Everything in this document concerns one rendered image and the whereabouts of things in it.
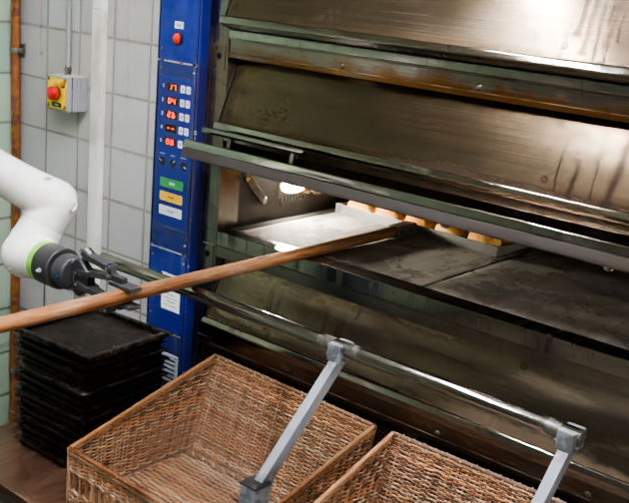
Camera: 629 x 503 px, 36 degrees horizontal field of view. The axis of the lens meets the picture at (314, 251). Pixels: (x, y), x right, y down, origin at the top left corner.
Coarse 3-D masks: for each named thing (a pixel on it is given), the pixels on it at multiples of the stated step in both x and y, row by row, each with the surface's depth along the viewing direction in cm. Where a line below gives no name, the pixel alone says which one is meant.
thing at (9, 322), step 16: (336, 240) 246; (352, 240) 250; (368, 240) 255; (272, 256) 228; (288, 256) 231; (304, 256) 236; (192, 272) 210; (208, 272) 212; (224, 272) 216; (240, 272) 220; (144, 288) 199; (160, 288) 202; (176, 288) 206; (64, 304) 185; (80, 304) 187; (96, 304) 190; (112, 304) 194; (0, 320) 175; (16, 320) 177; (32, 320) 179; (48, 320) 183
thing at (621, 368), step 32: (256, 256) 249; (320, 256) 241; (352, 288) 230; (384, 288) 224; (416, 288) 222; (448, 320) 215; (480, 320) 209; (512, 320) 206; (576, 352) 196; (608, 352) 193
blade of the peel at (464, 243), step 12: (336, 204) 288; (360, 216) 283; (372, 216) 280; (384, 216) 277; (420, 228) 270; (444, 240) 265; (456, 240) 262; (468, 240) 260; (492, 252) 256; (504, 252) 258
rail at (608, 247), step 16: (192, 144) 237; (208, 144) 234; (240, 160) 227; (256, 160) 224; (272, 160) 222; (304, 176) 216; (320, 176) 213; (336, 176) 210; (368, 192) 205; (384, 192) 202; (400, 192) 200; (432, 208) 195; (448, 208) 193; (464, 208) 191; (496, 224) 187; (512, 224) 185; (528, 224) 183; (560, 240) 179; (576, 240) 177; (592, 240) 175; (624, 256) 172
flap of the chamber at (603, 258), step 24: (240, 168) 227; (264, 168) 223; (336, 192) 210; (360, 192) 206; (432, 216) 195; (456, 216) 192; (504, 240) 186; (528, 240) 183; (552, 240) 180; (600, 264) 174; (624, 264) 171
